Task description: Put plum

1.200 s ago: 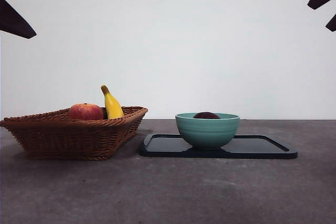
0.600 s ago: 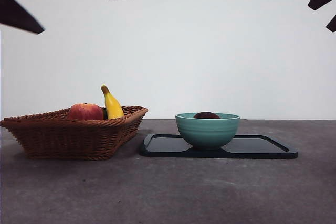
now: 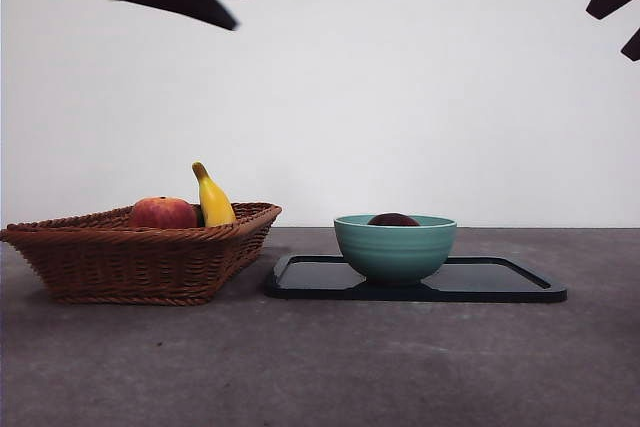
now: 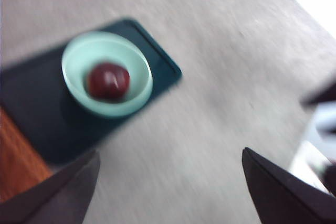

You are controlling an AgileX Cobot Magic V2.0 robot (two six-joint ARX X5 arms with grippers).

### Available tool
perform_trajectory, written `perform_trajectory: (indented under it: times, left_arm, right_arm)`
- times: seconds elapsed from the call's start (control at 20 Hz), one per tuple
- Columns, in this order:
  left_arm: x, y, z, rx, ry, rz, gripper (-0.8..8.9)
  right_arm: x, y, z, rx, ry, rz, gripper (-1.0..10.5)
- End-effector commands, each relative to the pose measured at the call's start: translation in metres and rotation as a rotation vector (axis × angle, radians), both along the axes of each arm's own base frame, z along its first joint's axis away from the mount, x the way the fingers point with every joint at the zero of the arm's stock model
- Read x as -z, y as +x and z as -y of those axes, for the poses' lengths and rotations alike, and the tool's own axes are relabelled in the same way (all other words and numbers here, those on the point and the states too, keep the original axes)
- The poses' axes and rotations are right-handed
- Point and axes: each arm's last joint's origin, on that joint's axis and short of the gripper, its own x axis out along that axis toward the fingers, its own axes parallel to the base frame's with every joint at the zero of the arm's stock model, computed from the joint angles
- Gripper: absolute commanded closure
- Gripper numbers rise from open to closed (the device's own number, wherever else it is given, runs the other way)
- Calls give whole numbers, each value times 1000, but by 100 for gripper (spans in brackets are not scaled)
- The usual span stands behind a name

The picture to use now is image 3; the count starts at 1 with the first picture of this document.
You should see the dark red plum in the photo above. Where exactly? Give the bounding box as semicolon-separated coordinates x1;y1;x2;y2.
367;212;421;227

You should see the teal ceramic bowl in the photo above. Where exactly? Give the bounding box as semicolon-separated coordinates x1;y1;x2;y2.
333;214;458;288

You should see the yellow banana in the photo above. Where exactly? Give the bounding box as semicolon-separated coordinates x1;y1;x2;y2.
191;161;238;228

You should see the red yellow apple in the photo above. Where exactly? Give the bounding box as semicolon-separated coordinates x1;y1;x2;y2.
129;196;199;230

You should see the dark green rectangular tray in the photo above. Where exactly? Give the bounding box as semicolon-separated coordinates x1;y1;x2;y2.
263;253;569;304

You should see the brown wicker basket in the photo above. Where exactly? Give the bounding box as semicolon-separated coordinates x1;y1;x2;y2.
0;202;284;307

